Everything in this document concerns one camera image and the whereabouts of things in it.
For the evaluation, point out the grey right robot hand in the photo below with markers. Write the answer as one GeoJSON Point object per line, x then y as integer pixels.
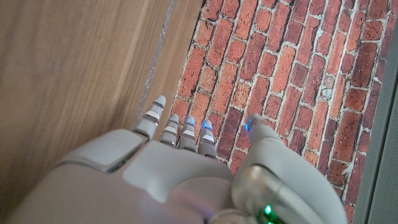
{"type": "Point", "coordinates": [174, 174]}

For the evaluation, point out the printed brick wall backdrop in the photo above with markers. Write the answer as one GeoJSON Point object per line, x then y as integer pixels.
{"type": "Point", "coordinates": [280, 68]}

